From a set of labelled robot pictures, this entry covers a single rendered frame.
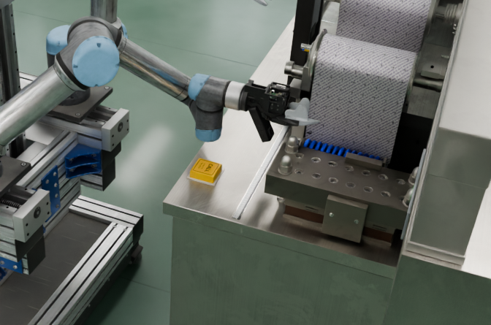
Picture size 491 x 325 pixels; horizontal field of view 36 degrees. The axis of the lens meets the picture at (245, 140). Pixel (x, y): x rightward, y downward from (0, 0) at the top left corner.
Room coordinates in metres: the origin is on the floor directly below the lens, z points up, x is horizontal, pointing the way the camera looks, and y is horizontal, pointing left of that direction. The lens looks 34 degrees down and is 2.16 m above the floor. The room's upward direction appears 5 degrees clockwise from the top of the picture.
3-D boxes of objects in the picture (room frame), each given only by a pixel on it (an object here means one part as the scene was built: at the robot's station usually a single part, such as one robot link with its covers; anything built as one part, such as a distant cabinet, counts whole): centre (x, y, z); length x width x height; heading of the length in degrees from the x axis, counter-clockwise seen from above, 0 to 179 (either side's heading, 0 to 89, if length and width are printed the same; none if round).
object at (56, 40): (2.17, 0.61, 0.98); 0.13 x 0.12 x 0.14; 130
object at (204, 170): (1.68, 0.10, 0.91); 0.07 x 0.07 x 0.02; 74
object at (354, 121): (1.68, -0.27, 1.11); 0.23 x 0.01 x 0.18; 74
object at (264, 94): (1.74, -0.04, 1.12); 0.12 x 0.08 x 0.09; 74
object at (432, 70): (1.69, -0.45, 1.28); 0.06 x 0.05 x 0.02; 74
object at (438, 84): (1.69, -0.45, 1.25); 0.07 x 0.04 x 0.04; 74
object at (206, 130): (1.80, 0.11, 1.01); 0.11 x 0.08 x 0.11; 20
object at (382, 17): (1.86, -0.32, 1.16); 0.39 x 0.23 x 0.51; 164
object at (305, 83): (1.81, -0.14, 1.05); 0.06 x 0.05 x 0.31; 74
